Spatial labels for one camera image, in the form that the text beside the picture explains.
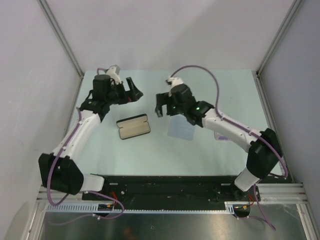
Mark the right aluminium frame post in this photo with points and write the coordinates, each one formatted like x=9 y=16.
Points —
x=280 y=34

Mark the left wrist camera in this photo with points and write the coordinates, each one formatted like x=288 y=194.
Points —
x=113 y=71

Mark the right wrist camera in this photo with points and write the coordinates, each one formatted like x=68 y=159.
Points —
x=174 y=81

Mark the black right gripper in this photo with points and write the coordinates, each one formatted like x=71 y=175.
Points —
x=162 y=99

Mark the pink transparent sunglasses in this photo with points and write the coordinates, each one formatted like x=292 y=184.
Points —
x=220 y=137

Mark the left aluminium frame post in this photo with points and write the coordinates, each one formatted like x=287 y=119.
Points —
x=50 y=16

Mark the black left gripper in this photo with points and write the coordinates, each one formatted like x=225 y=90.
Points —
x=133 y=95

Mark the aluminium frame post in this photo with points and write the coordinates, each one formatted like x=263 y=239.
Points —
x=50 y=16
x=280 y=34

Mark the front aluminium crossbar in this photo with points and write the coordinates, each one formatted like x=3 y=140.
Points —
x=278 y=193

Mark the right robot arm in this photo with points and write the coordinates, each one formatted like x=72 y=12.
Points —
x=262 y=147

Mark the light blue cleaning cloth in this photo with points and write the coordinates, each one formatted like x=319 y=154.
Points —
x=180 y=128

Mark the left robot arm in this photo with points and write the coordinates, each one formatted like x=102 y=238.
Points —
x=58 y=169

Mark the dark green glasses case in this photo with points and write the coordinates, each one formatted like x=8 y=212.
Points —
x=133 y=126

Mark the aluminium rail right edge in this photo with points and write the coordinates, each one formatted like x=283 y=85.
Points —
x=269 y=118

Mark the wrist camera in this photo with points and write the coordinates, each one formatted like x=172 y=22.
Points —
x=174 y=81
x=113 y=71

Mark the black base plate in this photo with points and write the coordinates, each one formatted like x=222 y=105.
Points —
x=175 y=193

